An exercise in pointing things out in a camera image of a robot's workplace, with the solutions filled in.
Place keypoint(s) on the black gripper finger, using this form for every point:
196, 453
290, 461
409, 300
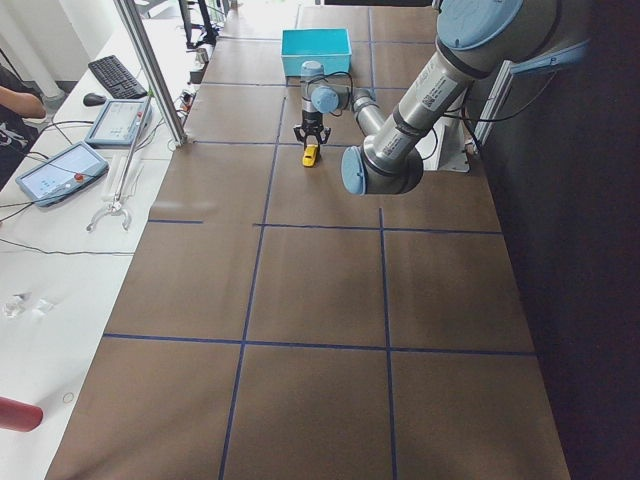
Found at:
322, 135
300, 134

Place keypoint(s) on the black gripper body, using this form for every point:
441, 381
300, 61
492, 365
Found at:
310, 122

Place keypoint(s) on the yellow beetle toy car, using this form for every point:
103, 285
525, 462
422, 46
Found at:
310, 155

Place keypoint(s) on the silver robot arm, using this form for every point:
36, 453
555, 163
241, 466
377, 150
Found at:
472, 39

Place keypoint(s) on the teal plastic bin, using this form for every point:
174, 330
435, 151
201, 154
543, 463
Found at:
330, 47

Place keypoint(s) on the far teach pendant tablet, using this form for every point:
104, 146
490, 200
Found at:
118, 122

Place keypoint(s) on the teach pendant tablet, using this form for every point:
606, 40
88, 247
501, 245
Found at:
65, 174
118, 122

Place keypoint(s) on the grey reacher grabber tool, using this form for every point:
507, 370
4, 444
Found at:
115, 186

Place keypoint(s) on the black keyboard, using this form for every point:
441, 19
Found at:
116, 78

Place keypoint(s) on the black computer mouse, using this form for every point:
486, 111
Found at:
94, 99

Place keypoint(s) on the near teach pendant tablet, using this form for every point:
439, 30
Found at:
65, 174

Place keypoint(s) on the person in black shirt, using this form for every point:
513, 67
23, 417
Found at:
18, 102

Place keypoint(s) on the crumpled clear plastic wrap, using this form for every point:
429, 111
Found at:
21, 304

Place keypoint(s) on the red cylinder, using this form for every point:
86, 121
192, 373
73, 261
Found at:
19, 416

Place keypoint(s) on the aluminium frame post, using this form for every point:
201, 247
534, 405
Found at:
148, 61

